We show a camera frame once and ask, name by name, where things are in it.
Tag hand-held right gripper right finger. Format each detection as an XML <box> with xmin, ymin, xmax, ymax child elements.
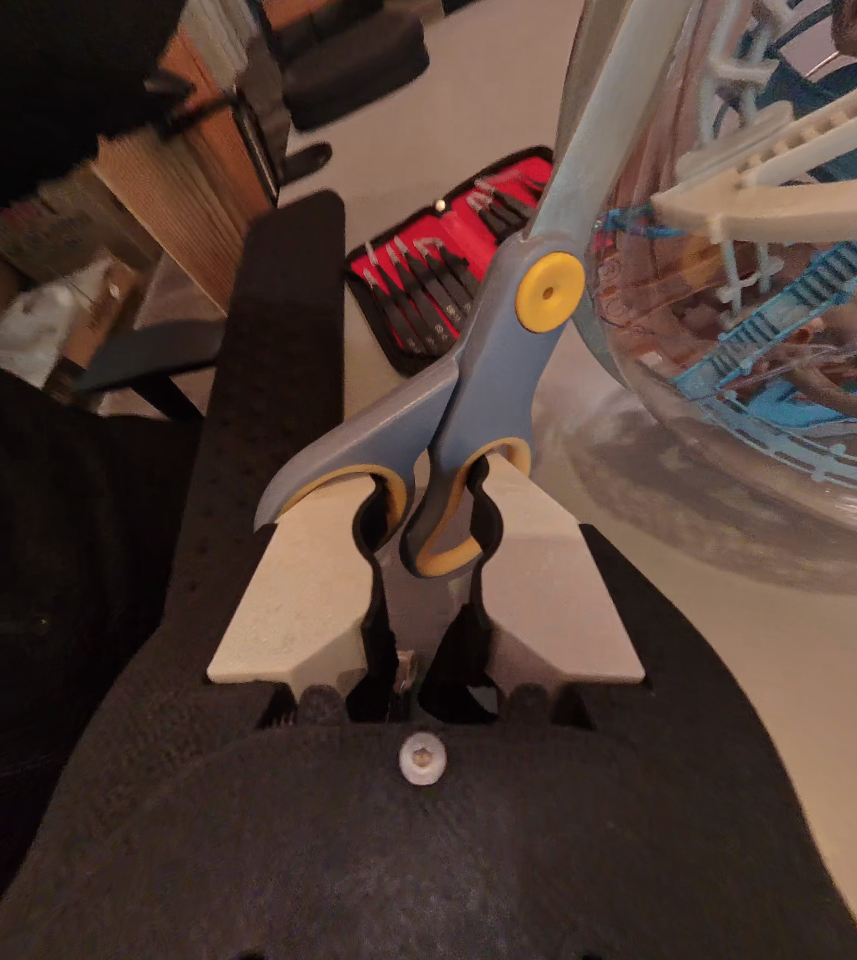
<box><xmin>417</xmin><ymin>442</ymin><xmax>647</xmax><ymax>695</ymax></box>

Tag black chair cushion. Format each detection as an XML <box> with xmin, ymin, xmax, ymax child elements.
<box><xmin>282</xmin><ymin>7</ymin><xmax>431</xmax><ymax>135</ymax></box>

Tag black zip case red lining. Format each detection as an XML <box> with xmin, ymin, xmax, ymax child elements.
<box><xmin>343</xmin><ymin>146</ymin><xmax>556</xmax><ymax>378</ymax></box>

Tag brown cardboard box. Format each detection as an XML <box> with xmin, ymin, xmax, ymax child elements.
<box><xmin>46</xmin><ymin>262</ymin><xmax>148</xmax><ymax>406</ymax></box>

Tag black chair lever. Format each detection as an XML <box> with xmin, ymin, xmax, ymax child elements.
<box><xmin>145</xmin><ymin>67</ymin><xmax>334</xmax><ymax>207</ymax></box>

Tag person's left forearm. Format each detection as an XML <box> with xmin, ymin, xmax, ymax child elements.
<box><xmin>0</xmin><ymin>0</ymin><xmax>191</xmax><ymax>219</ymax></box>

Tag grey and yellow scissors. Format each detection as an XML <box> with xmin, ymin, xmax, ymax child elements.
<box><xmin>252</xmin><ymin>0</ymin><xmax>688</xmax><ymax>579</ymax></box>

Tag clear maze ball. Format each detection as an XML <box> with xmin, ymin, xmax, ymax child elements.
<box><xmin>548</xmin><ymin>0</ymin><xmax>857</xmax><ymax>505</ymax></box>

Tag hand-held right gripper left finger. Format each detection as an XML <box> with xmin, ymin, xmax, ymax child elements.
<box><xmin>207</xmin><ymin>476</ymin><xmax>403</xmax><ymax>687</ymax></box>

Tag wooden beam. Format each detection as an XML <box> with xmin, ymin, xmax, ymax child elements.
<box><xmin>91</xmin><ymin>30</ymin><xmax>280</xmax><ymax>312</ymax></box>

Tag white plastic bag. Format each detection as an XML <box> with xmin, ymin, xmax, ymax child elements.
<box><xmin>0</xmin><ymin>258</ymin><xmax>111</xmax><ymax>387</ymax></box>

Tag black dimpled foam pad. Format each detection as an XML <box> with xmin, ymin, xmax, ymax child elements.
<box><xmin>166</xmin><ymin>189</ymin><xmax>347</xmax><ymax>639</ymax></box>

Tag person's black jacket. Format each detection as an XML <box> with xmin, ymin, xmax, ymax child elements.
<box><xmin>0</xmin><ymin>352</ymin><xmax>205</xmax><ymax>960</ymax></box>

